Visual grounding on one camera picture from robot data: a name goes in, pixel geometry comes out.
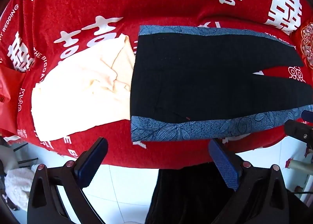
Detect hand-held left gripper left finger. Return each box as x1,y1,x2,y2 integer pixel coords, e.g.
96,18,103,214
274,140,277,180
27,138,108,224

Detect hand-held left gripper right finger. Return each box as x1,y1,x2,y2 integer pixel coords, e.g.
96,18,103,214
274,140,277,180
209,138,292,224

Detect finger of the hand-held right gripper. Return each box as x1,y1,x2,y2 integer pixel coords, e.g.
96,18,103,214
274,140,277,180
301,110,313,123
284,119,313,147

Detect black pants with blue trim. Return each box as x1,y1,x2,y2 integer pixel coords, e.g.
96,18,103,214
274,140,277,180
130,25,313,142

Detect person's black clothed legs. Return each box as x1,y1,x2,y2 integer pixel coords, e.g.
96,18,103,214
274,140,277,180
145,158,245,224

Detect cream folded cloth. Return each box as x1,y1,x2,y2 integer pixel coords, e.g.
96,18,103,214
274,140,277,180
31,34,136,141

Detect red embroidered pillow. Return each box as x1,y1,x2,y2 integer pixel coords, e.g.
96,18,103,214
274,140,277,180
291,18,313,68

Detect white fluffy towel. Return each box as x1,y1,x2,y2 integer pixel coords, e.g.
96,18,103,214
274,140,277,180
4,167,37,211

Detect red plastic bag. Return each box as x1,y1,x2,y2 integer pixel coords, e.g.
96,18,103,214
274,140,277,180
0,66,20,138

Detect red printed blanket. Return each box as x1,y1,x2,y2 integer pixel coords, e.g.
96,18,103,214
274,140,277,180
0,0,313,169

